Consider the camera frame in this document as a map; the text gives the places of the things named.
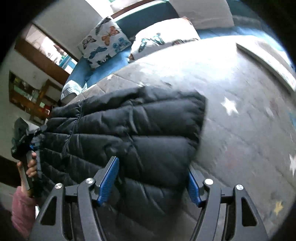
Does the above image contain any black puffer jacket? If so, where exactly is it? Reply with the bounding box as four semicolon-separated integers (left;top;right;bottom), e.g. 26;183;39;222
36;87;207;240

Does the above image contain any wooden cabinet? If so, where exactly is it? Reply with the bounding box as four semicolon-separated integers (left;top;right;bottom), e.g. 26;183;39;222
9;72;62;126

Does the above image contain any white butterfly pillow flat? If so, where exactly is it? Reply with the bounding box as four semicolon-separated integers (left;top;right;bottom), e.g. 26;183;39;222
128;17;201;63

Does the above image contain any person's left hand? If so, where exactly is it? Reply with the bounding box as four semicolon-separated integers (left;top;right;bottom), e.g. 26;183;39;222
17;151;37;197

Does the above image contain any grey cushion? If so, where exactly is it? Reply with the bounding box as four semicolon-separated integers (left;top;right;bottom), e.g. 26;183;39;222
169;0;234;29

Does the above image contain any wooden door frame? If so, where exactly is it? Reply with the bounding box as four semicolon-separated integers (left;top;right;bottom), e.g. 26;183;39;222
14;23;78;85

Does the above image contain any small patterned pillow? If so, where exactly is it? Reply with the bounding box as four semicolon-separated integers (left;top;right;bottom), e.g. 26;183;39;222
60;80;87;104

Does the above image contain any butterfly pillow upright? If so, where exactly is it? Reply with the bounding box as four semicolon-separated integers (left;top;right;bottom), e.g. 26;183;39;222
78;16;131;69

